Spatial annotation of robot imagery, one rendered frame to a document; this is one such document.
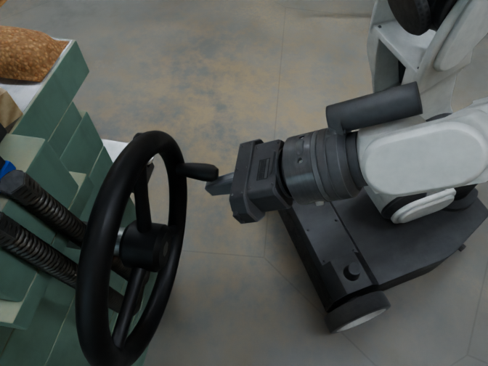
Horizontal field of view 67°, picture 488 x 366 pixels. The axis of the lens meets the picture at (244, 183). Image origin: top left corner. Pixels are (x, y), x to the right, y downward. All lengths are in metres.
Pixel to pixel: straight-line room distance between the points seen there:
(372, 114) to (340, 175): 0.07
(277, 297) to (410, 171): 0.96
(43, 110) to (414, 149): 0.46
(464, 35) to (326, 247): 0.73
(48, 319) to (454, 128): 0.62
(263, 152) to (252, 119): 1.22
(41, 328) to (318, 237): 0.80
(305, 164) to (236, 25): 1.87
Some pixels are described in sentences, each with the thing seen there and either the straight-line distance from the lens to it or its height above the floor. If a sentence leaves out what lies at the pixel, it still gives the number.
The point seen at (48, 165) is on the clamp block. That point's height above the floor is 0.94.
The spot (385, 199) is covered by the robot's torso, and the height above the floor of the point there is 0.35.
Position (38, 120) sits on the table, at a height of 0.88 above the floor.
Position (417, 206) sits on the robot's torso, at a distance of 1.17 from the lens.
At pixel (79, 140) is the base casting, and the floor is 0.78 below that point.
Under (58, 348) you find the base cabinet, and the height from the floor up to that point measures 0.57.
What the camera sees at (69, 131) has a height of 0.81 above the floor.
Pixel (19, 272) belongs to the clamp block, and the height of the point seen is 0.90.
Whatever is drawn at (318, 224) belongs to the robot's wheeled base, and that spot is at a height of 0.19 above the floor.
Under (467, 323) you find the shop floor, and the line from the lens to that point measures 1.46.
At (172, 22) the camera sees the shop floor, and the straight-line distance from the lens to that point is 2.32.
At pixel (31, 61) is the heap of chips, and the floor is 0.92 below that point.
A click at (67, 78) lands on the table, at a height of 0.87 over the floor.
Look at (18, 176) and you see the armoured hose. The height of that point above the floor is 0.97.
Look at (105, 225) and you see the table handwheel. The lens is 0.35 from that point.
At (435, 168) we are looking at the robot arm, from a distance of 0.38.
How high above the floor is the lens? 1.24
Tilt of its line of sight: 57 degrees down
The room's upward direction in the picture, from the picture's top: straight up
